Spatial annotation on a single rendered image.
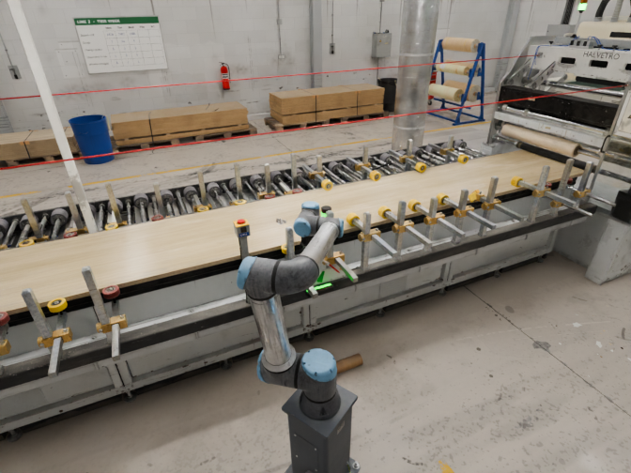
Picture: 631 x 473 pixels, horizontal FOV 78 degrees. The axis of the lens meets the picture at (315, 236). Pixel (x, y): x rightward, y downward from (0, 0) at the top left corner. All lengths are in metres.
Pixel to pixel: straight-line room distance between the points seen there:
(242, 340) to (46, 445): 1.25
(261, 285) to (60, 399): 1.88
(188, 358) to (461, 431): 1.76
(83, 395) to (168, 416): 0.52
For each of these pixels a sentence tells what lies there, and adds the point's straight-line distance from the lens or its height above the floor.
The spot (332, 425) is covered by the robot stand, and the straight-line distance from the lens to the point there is 1.89.
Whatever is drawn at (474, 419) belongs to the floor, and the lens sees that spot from 2.79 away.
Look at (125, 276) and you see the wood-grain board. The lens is 2.43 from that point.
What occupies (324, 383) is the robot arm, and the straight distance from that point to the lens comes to 1.75.
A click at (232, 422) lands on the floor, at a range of 2.68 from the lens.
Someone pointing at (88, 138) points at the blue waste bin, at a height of 0.44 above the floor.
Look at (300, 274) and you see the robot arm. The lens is 1.30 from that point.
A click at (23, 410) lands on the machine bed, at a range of 2.99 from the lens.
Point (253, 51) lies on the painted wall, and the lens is 9.28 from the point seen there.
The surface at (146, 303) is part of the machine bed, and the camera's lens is 2.46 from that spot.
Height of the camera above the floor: 2.17
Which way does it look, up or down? 30 degrees down
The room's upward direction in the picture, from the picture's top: 1 degrees counter-clockwise
